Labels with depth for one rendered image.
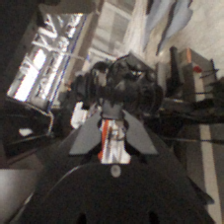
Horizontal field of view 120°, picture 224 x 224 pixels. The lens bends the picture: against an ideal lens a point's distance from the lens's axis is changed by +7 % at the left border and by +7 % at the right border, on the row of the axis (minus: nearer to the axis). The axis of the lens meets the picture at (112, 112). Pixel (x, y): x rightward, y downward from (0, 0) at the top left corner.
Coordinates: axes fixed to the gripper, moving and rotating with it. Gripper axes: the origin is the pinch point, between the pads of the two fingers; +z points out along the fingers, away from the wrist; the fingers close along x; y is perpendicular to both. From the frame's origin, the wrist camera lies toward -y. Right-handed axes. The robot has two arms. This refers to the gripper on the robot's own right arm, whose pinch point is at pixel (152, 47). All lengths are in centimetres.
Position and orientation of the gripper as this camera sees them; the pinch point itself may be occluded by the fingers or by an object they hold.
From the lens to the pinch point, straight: 28.1
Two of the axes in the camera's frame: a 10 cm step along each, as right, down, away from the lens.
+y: 1.3, 6.4, -7.6
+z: -1.7, 7.7, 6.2
